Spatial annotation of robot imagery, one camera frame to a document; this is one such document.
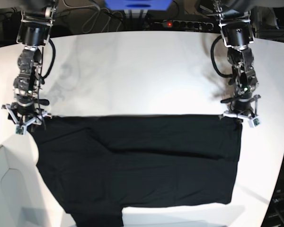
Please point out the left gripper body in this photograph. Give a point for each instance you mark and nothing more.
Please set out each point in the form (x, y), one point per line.
(241, 108)

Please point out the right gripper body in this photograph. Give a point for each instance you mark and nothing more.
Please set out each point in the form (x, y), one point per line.
(27, 110)

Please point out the black T-shirt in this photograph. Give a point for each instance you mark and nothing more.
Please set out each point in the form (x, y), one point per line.
(97, 166)

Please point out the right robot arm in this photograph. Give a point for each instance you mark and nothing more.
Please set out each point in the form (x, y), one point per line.
(34, 34)

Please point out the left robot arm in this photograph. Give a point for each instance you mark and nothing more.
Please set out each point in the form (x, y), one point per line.
(237, 35)

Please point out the black power strip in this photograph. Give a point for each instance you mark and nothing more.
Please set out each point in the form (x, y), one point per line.
(180, 25)

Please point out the blue plastic bin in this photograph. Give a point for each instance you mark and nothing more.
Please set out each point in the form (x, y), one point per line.
(138, 4)

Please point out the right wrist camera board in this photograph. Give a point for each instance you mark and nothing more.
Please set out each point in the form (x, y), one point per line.
(20, 130)

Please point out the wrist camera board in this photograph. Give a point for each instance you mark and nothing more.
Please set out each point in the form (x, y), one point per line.
(254, 122)
(20, 130)

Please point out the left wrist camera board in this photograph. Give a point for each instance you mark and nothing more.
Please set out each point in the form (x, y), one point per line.
(254, 122)

